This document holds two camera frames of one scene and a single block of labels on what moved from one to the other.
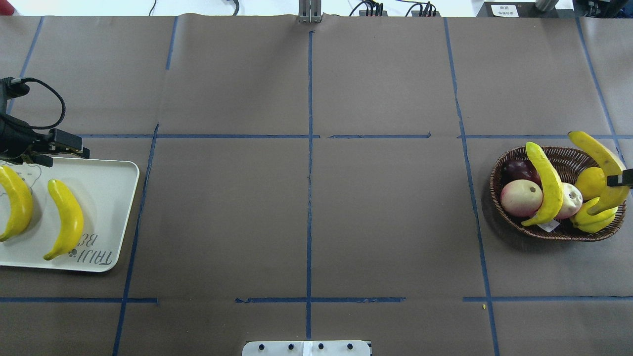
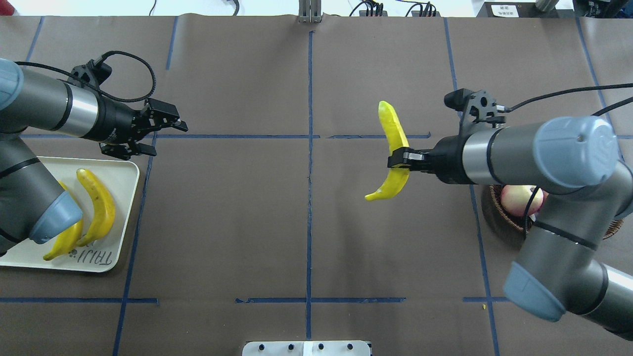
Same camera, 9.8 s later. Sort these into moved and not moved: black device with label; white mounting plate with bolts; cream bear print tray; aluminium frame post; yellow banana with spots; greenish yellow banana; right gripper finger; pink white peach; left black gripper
Moved: greenish yellow banana; left black gripper; right gripper finger; yellow banana with spots
Not moved: black device with label; white mounting plate with bolts; pink white peach; cream bear print tray; aluminium frame post
